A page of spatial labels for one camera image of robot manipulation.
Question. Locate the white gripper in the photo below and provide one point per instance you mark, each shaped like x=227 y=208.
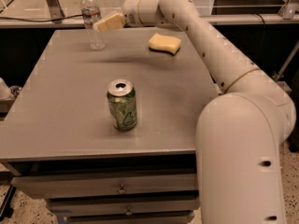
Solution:
x=131 y=11

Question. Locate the clear plastic water bottle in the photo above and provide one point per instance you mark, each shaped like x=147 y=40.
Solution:
x=92 y=28

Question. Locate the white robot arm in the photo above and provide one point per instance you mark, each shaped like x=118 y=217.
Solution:
x=238 y=134

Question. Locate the green soda can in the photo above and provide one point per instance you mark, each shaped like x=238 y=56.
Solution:
x=122 y=104

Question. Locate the yellow sponge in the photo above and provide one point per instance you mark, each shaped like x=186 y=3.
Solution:
x=165 y=43

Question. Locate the grey drawer cabinet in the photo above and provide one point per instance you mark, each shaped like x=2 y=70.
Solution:
x=59 y=141

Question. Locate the white object at left edge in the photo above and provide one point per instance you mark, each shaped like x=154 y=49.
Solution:
x=4 y=90

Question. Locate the metal frame rail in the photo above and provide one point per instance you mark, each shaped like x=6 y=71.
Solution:
x=80 y=13

